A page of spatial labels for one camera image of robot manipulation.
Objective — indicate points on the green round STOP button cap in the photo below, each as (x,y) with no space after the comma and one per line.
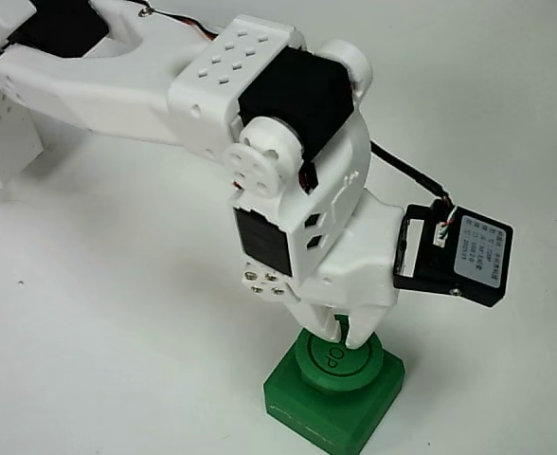
(340,367)

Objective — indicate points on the green square button base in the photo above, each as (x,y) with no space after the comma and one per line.
(354,417)

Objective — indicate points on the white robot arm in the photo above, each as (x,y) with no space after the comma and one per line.
(117,99)

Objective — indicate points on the black camera box with label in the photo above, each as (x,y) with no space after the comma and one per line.
(477,256)

